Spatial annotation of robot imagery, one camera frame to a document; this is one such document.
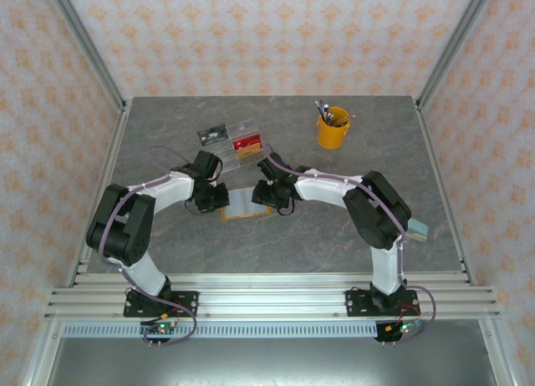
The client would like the orange leather card holder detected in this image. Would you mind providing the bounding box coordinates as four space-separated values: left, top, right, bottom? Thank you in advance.
220 186 275 223

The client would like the clear acrylic organizer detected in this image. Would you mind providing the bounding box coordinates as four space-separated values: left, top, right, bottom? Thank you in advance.
196 119 268 173

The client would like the gold VIP card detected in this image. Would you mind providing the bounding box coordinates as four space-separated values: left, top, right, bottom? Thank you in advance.
234 145 264 161

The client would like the red VIP card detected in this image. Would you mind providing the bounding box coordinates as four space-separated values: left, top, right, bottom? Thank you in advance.
232 134 263 150

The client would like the black VIP membership card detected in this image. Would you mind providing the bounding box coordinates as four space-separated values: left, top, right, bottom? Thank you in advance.
196 124 231 148

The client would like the yellow pen cup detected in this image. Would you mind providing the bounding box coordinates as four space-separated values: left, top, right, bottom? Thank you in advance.
316 105 351 150

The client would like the light blue small box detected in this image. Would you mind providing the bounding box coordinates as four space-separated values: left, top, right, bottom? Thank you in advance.
407 218 431 241

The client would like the grey metal sheet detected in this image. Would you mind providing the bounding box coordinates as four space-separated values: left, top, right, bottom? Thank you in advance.
24 338 517 386

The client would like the aluminium table side rail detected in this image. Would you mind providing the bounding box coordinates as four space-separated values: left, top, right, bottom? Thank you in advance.
66 99 134 287
411 97 477 287

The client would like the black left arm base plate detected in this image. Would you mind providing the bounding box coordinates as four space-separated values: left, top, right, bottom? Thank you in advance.
123 291 200 319

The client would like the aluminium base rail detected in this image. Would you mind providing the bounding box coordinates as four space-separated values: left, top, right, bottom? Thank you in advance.
43 272 502 321

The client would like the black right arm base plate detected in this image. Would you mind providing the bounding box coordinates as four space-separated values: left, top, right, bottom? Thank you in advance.
345 289 420 318

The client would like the grey slotted cable duct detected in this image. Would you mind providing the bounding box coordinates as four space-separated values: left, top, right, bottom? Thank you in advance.
62 323 380 338

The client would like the aluminium frame post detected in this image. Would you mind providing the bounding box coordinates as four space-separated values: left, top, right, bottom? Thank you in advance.
43 0 127 111
415 0 498 107

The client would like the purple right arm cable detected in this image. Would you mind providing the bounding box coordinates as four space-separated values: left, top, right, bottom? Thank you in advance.
265 145 440 346

